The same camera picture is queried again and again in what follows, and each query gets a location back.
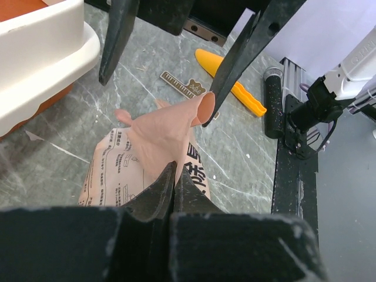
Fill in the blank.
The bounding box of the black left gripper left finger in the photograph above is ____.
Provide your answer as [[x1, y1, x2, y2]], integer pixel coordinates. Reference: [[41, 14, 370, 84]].
[[123, 161, 177, 222]]

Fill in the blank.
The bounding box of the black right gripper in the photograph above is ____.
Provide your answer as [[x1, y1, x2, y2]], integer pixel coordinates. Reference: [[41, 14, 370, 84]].
[[83, 0, 306, 127]]

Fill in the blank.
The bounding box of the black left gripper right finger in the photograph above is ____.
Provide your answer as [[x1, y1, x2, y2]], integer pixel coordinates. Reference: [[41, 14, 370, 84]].
[[173, 172, 224, 216]]

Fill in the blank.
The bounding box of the yellow plastic scoop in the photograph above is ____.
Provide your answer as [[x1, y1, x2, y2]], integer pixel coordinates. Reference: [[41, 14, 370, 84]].
[[195, 48, 267, 117]]

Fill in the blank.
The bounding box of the pink cat litter bag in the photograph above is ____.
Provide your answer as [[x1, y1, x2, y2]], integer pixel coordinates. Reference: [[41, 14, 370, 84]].
[[78, 92, 215, 207]]

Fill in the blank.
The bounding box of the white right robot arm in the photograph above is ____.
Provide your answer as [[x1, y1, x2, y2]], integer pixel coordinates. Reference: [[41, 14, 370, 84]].
[[91, 1, 375, 132]]

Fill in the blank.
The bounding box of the cream orange litter box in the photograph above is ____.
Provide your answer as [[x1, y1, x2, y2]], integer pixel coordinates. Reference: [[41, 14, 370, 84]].
[[1, 0, 100, 136]]

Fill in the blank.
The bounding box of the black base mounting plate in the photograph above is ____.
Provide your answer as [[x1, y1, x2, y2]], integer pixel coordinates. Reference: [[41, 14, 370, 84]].
[[270, 93, 320, 224]]

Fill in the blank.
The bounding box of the black glitter microphone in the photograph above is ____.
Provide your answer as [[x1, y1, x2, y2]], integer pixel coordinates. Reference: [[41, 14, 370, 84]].
[[263, 66, 284, 139]]

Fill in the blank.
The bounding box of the aluminium frame rail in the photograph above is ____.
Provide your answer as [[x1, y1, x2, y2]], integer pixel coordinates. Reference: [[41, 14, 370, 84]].
[[281, 58, 305, 100]]

